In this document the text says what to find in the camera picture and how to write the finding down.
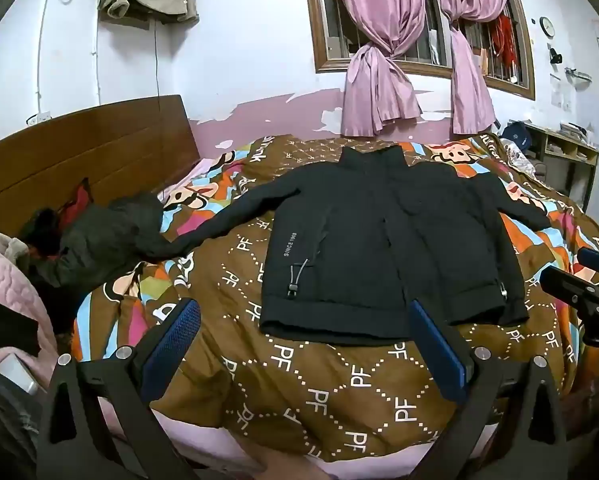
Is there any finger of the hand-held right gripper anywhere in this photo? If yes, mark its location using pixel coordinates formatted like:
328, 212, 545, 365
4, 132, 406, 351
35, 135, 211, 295
539, 265, 599, 311
577, 247, 599, 279

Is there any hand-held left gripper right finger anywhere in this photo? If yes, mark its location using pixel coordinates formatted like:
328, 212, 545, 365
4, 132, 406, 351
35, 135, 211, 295
408, 299, 570, 480

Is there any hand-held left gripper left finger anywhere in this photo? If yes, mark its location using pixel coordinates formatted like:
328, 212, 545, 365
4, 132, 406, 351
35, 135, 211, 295
38, 297, 203, 480

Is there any black jacket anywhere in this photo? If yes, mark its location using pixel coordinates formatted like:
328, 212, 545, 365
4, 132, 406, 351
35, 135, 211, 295
144, 144, 553, 347

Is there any wooden shelf unit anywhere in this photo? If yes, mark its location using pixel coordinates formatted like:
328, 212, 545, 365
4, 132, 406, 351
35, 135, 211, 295
522, 121, 599, 211

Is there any brown printed quilt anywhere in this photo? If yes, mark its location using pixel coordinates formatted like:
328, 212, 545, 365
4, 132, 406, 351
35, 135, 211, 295
70, 132, 599, 463

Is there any dark green jacket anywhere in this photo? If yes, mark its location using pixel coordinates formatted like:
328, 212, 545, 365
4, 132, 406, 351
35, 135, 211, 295
20, 192, 180, 291

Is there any blue cap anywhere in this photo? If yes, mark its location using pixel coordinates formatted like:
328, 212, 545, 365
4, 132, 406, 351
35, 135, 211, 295
499, 121, 534, 151

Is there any red cloth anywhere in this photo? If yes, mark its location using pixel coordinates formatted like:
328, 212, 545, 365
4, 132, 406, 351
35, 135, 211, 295
58, 179, 91, 227

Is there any dark cloth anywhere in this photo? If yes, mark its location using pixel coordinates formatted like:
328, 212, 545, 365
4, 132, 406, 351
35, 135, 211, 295
0, 294, 41, 357

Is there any pink quilted blanket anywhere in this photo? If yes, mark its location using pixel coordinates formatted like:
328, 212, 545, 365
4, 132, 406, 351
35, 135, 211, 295
0, 222, 60, 396

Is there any narrow pink curtain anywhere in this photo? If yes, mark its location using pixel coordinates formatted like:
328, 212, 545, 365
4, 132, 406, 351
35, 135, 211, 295
432, 0, 510, 136

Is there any wooden headboard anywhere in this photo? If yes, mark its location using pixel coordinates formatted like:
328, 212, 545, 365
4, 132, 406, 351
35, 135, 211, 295
0, 95, 201, 241

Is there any red hanging garment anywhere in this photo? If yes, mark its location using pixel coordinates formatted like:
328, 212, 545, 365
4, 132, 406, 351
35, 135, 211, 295
494, 14, 518, 68

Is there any wide pink curtain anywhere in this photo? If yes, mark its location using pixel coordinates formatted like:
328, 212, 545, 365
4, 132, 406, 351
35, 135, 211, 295
327, 0, 427, 138

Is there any wooden framed window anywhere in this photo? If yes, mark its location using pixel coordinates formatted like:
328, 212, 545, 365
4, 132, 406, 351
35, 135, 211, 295
302, 0, 536, 101

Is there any thin wall cable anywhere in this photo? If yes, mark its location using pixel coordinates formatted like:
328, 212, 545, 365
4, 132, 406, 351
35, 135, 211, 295
154, 19, 161, 111

